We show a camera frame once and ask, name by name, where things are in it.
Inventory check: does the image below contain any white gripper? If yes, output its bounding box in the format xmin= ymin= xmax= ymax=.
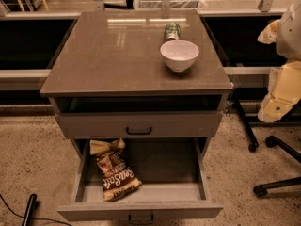
xmin=257 ymin=20 xmax=301 ymax=122

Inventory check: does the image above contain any brown sea salt chip bag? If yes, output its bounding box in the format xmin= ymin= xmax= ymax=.
xmin=89 ymin=138 xmax=142 ymax=202

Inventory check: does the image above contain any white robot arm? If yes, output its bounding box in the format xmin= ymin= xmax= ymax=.
xmin=258 ymin=0 xmax=301 ymax=122

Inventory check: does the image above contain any closed grey top drawer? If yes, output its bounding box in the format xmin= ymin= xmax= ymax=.
xmin=55 ymin=112 xmax=222 ymax=139

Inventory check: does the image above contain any grey drawer cabinet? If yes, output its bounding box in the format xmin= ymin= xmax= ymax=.
xmin=40 ymin=11 xmax=233 ymax=153

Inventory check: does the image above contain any open grey middle drawer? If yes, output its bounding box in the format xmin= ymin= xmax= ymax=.
xmin=57 ymin=137 xmax=222 ymax=225

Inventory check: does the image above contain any white ceramic bowl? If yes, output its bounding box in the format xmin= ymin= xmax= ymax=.
xmin=160 ymin=40 xmax=199 ymax=73

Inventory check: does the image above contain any green soda can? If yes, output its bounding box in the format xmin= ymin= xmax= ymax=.
xmin=164 ymin=23 xmax=181 ymax=41

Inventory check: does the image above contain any black office chair base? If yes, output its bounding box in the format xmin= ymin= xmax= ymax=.
xmin=252 ymin=135 xmax=301 ymax=198

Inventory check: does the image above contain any black bar on floor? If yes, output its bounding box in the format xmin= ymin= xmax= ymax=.
xmin=22 ymin=194 xmax=37 ymax=226

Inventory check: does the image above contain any black table leg frame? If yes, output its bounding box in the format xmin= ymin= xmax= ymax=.
xmin=233 ymin=98 xmax=301 ymax=152

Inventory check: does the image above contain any black cable on floor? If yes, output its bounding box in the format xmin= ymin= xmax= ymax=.
xmin=0 ymin=194 xmax=73 ymax=226

